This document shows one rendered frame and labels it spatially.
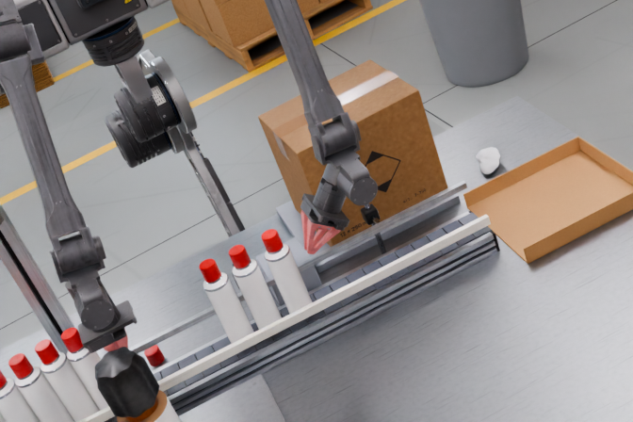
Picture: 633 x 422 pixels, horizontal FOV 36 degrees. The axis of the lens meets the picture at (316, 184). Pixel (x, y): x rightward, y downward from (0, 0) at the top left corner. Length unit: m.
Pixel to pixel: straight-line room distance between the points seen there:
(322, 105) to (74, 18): 0.73
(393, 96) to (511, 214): 0.36
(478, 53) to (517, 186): 2.12
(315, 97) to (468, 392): 0.59
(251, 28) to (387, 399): 3.68
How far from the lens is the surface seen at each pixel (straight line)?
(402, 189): 2.15
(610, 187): 2.14
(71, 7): 2.27
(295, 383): 1.91
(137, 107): 2.37
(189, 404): 1.96
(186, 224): 4.17
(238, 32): 5.25
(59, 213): 1.69
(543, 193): 2.16
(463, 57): 4.31
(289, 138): 2.07
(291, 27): 1.78
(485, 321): 1.89
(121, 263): 4.13
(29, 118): 1.71
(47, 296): 1.97
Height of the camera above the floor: 2.08
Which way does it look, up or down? 31 degrees down
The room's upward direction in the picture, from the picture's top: 21 degrees counter-clockwise
